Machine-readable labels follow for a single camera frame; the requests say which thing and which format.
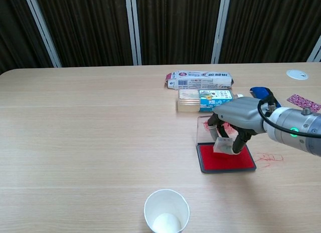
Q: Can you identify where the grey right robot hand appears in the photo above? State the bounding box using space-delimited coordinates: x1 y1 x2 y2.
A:
207 96 270 155

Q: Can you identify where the small white red stamp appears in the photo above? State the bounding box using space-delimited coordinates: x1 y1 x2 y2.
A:
213 137 232 154

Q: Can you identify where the red ink pad with lid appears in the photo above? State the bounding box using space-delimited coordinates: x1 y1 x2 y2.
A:
195 115 257 174

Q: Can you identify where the blue plastic snack wrapper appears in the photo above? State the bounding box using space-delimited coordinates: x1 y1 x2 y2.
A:
249 86 282 108

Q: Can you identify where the clear plastic bottle white cap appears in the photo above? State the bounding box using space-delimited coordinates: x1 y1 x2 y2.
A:
176 89 244 113

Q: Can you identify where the white printed carton box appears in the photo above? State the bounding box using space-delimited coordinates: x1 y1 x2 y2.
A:
164 70 235 90

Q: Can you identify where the purple patterned card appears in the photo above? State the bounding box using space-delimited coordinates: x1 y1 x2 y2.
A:
286 93 321 112

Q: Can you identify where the white paper cup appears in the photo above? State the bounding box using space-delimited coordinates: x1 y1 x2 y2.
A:
143 189 191 233

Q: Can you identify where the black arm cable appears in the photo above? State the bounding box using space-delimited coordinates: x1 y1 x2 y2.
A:
257 91 321 138

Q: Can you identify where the white table cable grommet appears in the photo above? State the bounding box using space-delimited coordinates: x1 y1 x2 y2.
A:
286 69 309 80

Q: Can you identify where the grey partition frame post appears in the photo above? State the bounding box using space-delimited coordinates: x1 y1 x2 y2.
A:
23 0 63 68
211 0 232 64
124 0 143 66
306 35 321 63

